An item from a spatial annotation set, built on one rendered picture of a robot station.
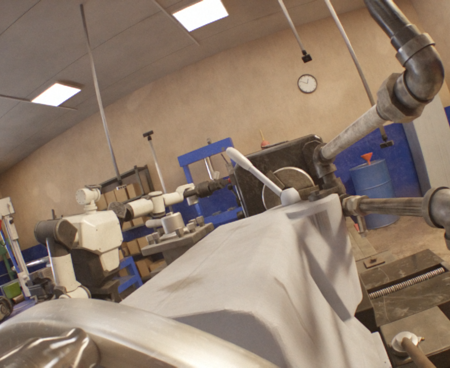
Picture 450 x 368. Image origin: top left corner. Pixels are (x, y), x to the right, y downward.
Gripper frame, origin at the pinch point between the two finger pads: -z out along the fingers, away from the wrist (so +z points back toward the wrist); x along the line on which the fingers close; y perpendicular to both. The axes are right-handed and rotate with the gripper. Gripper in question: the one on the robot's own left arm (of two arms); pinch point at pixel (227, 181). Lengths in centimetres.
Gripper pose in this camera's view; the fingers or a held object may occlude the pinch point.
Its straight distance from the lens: 182.2
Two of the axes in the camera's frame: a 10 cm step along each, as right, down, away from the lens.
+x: -2.0, 1.0, -9.7
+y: -3.2, -9.5, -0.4
